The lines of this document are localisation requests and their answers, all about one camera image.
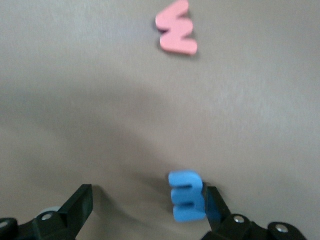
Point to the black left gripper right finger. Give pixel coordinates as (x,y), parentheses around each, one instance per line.
(225,227)

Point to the blue lowercase letter m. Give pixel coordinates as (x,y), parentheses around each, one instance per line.
(185,180)

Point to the red lowercase letter w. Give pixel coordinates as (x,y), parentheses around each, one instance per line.
(172,45)

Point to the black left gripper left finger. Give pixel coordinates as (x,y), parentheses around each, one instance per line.
(75,217)

